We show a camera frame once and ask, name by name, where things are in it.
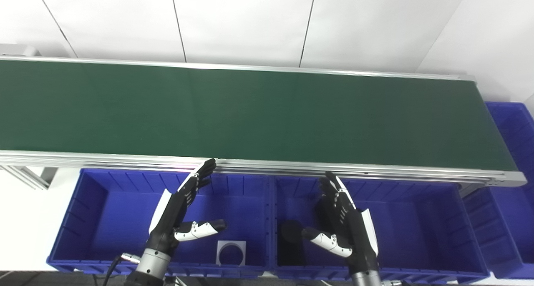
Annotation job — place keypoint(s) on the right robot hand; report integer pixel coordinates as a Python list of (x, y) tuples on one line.
[(358, 236)]

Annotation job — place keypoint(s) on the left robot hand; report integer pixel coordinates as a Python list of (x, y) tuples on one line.
[(171, 219)]

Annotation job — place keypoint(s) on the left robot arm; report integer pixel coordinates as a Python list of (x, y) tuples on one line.
[(150, 265)]

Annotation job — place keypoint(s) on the blue plastic bin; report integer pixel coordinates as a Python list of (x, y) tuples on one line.
[(417, 227), (509, 219), (112, 219)]

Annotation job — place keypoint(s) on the green conveyor belt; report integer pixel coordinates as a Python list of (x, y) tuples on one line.
[(292, 168), (250, 115)]

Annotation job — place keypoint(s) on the aluminium conveyor leg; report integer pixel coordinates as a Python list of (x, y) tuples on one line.
[(29, 177)]

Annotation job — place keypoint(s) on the grey conveyor end housing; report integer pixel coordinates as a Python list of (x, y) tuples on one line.
[(18, 50)]

